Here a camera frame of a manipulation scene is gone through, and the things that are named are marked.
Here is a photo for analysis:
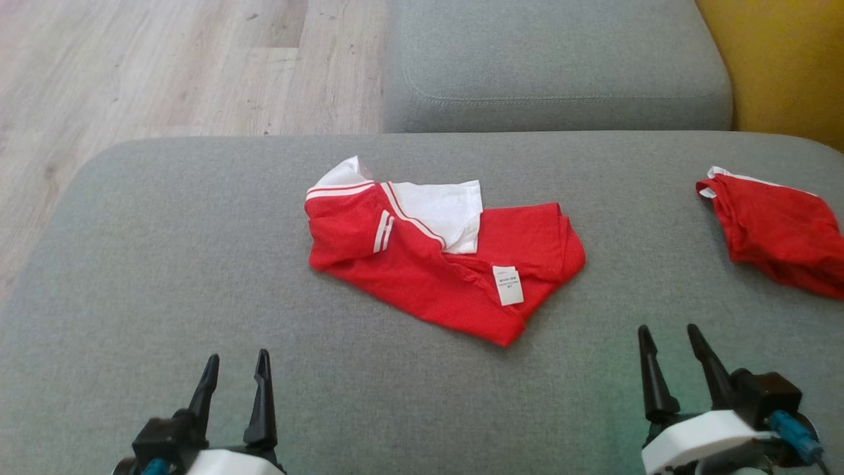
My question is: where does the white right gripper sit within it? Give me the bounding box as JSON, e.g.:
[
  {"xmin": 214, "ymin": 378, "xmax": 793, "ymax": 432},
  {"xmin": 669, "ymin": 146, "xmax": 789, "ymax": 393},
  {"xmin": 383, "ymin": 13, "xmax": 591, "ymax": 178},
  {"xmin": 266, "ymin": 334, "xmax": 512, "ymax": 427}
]
[{"xmin": 638, "ymin": 323, "xmax": 826, "ymax": 475}]

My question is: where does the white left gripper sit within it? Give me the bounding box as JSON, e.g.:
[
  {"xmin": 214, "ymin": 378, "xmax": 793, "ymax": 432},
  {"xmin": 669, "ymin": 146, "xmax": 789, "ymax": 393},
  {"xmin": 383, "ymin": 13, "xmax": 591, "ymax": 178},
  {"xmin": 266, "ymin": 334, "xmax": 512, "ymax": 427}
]
[{"xmin": 112, "ymin": 349, "xmax": 286, "ymax": 475}]

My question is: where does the red shorts wide white stripe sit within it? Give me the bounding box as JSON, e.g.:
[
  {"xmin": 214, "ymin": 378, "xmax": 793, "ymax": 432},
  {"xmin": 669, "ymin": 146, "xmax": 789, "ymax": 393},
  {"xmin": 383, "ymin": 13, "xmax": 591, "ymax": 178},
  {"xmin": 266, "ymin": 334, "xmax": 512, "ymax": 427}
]
[{"xmin": 696, "ymin": 166, "xmax": 844, "ymax": 301}]

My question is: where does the red white lettered jersey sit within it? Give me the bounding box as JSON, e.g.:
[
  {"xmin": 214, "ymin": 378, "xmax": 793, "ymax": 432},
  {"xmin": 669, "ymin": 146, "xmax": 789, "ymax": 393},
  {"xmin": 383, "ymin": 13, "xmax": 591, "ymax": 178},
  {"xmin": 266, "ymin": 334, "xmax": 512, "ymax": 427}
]
[{"xmin": 304, "ymin": 156, "xmax": 587, "ymax": 348}]

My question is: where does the grey sofa seat cushion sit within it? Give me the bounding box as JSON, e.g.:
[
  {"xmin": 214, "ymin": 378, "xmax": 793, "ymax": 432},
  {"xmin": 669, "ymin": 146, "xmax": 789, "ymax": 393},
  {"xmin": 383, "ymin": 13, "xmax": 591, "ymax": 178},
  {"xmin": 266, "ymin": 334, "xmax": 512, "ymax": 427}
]
[{"xmin": 0, "ymin": 131, "xmax": 844, "ymax": 475}]

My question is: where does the grey sofa back cushion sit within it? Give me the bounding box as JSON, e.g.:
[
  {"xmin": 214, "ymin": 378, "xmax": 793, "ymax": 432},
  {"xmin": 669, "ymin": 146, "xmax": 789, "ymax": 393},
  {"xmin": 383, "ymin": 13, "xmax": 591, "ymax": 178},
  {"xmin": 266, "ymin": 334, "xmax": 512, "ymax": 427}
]
[{"xmin": 382, "ymin": 0, "xmax": 734, "ymax": 134}]

